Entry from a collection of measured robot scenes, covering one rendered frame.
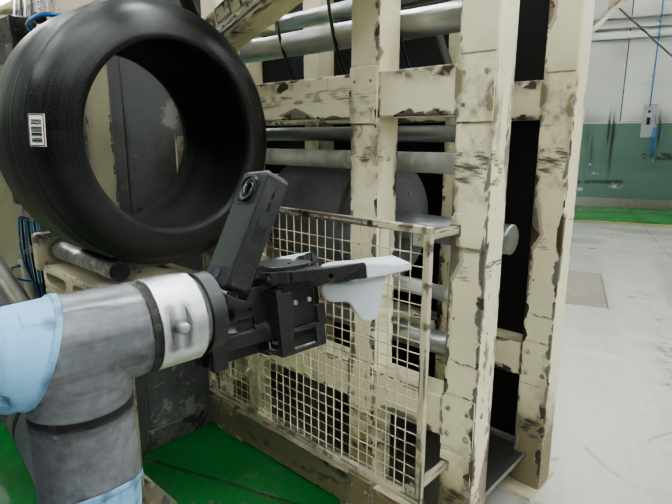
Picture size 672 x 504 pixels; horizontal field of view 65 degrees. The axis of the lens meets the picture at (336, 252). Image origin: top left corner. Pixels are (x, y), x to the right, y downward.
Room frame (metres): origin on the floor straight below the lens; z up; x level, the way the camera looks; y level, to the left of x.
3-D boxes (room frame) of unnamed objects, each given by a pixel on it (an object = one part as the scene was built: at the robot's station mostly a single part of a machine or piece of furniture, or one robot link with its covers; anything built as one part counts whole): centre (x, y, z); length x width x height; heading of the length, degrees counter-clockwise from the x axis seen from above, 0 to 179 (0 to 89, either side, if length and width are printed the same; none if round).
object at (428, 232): (1.43, 0.12, 0.65); 0.90 x 0.02 x 0.70; 47
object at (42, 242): (1.47, 0.64, 0.90); 0.40 x 0.03 x 0.10; 137
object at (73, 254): (1.24, 0.60, 0.90); 0.35 x 0.05 x 0.05; 47
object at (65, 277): (1.24, 0.61, 0.83); 0.36 x 0.09 x 0.06; 47
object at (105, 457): (0.38, 0.21, 0.94); 0.11 x 0.08 x 0.11; 41
